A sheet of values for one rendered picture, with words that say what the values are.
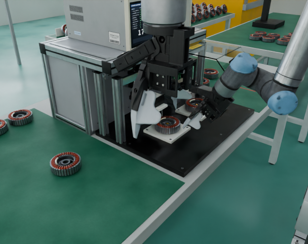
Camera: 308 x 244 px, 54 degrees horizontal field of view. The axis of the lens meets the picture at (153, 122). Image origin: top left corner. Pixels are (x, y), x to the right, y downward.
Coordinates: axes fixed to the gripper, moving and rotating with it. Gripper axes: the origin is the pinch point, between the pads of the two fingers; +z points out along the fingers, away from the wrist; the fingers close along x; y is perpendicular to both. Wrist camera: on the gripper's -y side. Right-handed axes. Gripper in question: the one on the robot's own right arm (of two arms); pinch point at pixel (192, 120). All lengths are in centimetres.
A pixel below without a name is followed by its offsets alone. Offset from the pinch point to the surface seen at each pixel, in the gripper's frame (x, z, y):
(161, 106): -0.9, 6.5, -14.1
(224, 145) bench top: 8.6, 4.7, 15.6
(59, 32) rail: 72, 108, -172
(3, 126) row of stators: -47, 41, -55
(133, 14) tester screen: -6.6, -21.0, -41.0
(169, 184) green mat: -25.6, 5.5, 13.7
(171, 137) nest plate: -5.1, 10.5, -1.3
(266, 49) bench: 160, 27, -24
